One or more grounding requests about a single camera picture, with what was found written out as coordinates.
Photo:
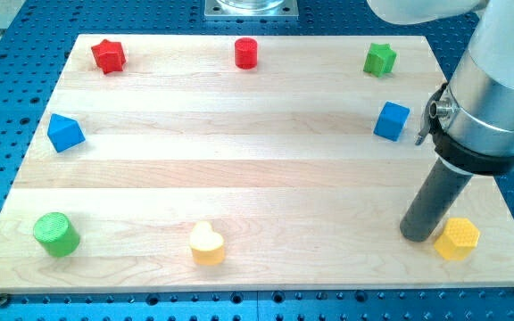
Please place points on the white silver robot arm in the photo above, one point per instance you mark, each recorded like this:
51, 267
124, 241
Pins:
471, 118

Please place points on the yellow heart block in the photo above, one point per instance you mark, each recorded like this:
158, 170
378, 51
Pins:
206, 245

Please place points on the wooden board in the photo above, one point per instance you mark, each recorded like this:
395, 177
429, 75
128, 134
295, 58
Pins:
281, 160

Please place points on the red cylinder block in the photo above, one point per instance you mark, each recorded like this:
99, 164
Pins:
246, 53

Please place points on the blue cube block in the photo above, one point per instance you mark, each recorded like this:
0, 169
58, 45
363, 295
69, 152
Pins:
391, 121

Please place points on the green star block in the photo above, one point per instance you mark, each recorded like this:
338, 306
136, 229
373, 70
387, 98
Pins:
380, 59

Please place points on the red star block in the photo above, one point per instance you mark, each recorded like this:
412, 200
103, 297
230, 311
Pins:
109, 56

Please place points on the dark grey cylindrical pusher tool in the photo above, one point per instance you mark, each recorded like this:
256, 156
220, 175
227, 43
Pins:
443, 185

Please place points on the blue triangular prism block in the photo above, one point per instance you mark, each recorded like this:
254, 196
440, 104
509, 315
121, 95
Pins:
64, 132

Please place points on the green cylinder block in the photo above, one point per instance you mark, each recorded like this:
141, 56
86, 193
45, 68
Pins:
56, 234

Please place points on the yellow hexagon block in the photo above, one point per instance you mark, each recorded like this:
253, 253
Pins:
458, 239

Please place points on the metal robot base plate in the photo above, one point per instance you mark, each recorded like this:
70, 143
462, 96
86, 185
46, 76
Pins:
223, 10

